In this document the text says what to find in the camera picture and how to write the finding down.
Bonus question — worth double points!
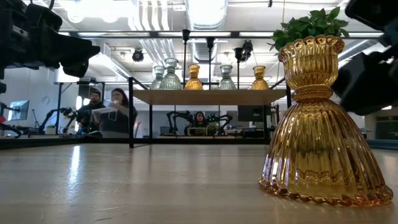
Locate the tall black metal candlestick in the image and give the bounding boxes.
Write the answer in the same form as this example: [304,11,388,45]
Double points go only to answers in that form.
[182,27,192,90]

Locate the black ceiling spotlight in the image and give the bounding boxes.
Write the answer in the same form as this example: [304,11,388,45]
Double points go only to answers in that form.
[131,48,145,62]
[236,39,254,62]

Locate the wooden riser shelf black legs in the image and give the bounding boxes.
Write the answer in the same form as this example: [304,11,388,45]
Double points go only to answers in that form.
[128,77,293,149]

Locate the lit background computer monitor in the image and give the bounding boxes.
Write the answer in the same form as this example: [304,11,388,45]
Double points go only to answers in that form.
[7,100,30,121]

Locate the black frame crossbar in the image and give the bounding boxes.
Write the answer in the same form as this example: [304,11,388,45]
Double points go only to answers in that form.
[0,136,271,147]

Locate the black background workstation frame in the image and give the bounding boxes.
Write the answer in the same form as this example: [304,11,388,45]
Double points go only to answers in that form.
[54,80,106,136]

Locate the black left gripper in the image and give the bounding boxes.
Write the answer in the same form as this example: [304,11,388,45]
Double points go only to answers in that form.
[0,0,101,79]

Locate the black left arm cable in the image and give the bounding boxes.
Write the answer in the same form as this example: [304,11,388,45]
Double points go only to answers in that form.
[29,0,55,10]

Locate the seated person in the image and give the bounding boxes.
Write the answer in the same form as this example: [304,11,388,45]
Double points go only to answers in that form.
[190,111,208,129]

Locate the green potted plant black pot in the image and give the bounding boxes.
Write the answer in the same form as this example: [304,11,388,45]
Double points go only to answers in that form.
[269,6,349,52]

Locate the white held paper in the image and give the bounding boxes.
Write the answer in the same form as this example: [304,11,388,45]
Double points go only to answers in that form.
[91,106,119,115]

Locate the short black metal candlestick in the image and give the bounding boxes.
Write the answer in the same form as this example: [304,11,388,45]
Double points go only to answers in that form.
[234,47,244,90]

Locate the person holding paper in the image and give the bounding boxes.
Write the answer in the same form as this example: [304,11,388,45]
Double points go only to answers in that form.
[98,88,138,139]

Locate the dark background laptop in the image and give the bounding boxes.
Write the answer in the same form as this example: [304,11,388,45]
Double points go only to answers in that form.
[186,126,208,137]

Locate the clear ribbed glass candle holder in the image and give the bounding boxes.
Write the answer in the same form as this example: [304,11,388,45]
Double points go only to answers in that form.
[159,57,183,90]
[150,65,167,90]
[218,64,236,90]

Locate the black background monitor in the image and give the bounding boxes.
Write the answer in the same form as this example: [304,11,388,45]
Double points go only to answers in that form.
[238,105,265,123]

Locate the standing person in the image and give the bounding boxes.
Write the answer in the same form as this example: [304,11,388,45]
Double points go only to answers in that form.
[76,90,106,134]

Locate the silver ventilation duct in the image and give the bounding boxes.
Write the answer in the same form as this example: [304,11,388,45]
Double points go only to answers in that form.
[185,0,228,31]

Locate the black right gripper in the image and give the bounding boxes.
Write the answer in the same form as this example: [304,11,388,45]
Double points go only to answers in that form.
[331,0,398,116]

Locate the amber ribbed glass candle holder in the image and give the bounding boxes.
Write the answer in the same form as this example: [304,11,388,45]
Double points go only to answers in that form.
[184,63,204,90]
[250,65,270,90]
[258,34,394,207]

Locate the black overhead light beam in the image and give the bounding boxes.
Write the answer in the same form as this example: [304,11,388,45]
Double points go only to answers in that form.
[57,30,383,40]

